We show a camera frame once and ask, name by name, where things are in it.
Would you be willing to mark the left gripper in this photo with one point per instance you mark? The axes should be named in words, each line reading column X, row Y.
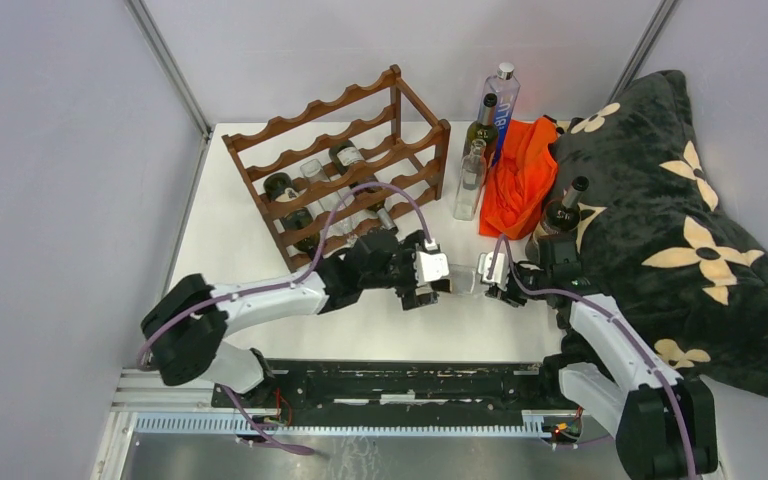
column 407, row 249

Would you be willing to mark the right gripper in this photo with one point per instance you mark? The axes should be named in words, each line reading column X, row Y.
column 494, row 291

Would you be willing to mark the clear square bottle black cap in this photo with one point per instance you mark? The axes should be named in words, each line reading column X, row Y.
column 464, row 280

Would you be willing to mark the dark wine bottle brown label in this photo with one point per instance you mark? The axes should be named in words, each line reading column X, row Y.
column 560, row 215

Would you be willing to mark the small clear glass bottle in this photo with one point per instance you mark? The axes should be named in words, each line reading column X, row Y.
column 471, row 180

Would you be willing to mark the dark wine bottle silver neck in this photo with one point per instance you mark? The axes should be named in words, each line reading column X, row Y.
column 484, row 128

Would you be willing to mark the tall clear glass bottle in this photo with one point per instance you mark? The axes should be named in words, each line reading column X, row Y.
column 313, row 171

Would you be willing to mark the dark green wine bottle labelled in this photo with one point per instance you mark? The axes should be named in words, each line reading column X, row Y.
column 280, row 189

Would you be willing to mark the blue square glass bottle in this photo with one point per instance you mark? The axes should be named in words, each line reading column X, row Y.
column 506, row 87

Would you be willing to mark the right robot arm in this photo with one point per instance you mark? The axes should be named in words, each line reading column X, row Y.
column 662, row 424

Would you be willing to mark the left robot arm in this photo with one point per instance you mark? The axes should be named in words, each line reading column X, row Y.
column 185, row 333

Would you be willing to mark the brown wooden wine rack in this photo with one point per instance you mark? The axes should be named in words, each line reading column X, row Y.
column 416, row 150

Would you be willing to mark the orange cloth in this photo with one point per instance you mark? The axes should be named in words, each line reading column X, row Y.
column 518, row 183

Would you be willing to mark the black floral blanket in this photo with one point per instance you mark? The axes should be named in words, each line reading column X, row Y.
column 689, row 279

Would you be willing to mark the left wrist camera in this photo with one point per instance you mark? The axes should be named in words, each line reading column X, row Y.
column 430, row 263

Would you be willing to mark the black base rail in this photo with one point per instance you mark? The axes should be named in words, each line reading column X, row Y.
column 424, row 396

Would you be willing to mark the right aluminium corner post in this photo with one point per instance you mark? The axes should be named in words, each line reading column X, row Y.
column 657, row 23

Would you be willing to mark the aluminium corner post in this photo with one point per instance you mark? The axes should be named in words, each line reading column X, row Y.
column 657, row 23
column 163, row 54

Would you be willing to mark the left aluminium corner post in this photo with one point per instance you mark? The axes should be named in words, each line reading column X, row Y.
column 163, row 54

